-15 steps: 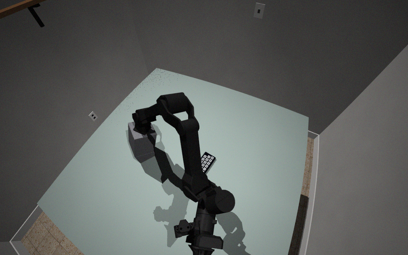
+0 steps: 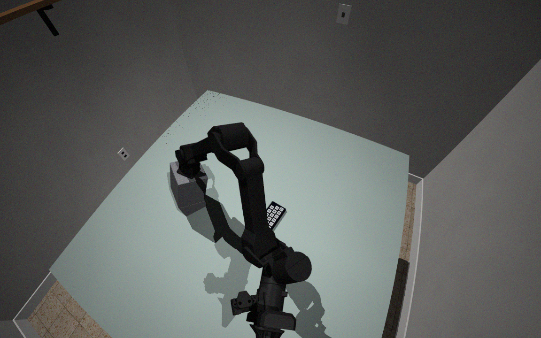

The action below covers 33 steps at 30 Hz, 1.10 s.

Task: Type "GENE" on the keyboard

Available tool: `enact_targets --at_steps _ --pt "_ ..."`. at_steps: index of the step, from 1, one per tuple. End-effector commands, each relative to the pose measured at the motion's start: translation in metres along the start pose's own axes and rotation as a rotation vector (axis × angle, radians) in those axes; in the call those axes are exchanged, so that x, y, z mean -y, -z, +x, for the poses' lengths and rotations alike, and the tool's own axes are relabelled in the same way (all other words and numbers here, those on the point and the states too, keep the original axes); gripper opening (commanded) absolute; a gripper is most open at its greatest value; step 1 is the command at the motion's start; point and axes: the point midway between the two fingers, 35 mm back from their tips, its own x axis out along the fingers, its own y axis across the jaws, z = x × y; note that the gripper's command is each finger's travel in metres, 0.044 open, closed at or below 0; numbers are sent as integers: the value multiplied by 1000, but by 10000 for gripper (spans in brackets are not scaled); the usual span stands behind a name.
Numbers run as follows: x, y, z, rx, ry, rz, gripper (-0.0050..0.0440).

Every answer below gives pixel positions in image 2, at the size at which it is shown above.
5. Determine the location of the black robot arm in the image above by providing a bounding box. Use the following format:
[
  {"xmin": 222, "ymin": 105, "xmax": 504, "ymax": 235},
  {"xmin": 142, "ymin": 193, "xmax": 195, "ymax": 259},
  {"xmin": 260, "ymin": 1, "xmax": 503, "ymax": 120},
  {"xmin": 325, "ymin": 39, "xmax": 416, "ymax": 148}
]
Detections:
[{"xmin": 175, "ymin": 122, "xmax": 312, "ymax": 315}]

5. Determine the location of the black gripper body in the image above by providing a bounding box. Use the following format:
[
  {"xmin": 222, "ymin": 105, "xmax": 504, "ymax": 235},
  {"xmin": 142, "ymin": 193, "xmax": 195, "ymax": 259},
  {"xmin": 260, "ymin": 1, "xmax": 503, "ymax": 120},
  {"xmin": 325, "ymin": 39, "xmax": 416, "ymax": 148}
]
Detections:
[{"xmin": 246, "ymin": 283, "xmax": 296, "ymax": 330}]

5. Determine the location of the black keyboard case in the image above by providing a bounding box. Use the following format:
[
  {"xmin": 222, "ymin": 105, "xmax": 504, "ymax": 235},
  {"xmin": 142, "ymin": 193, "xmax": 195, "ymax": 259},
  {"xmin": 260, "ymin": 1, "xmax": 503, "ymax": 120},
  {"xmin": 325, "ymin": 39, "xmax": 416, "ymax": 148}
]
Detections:
[{"xmin": 266, "ymin": 201, "xmax": 286, "ymax": 230}]

